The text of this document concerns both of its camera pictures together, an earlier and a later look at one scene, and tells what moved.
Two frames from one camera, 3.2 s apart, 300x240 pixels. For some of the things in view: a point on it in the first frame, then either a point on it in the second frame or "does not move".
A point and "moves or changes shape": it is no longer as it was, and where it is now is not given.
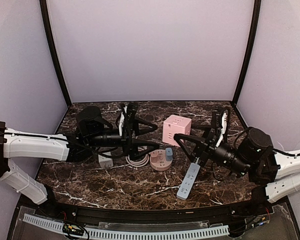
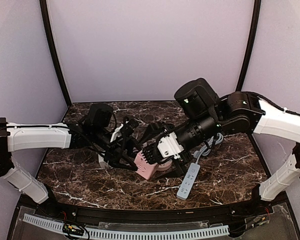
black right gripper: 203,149 to 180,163
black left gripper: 127,136 to 115,152
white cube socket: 104,162 does not move
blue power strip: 188,181 does not move
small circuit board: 72,229 does not move
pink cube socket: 175,124 moves or changes shape
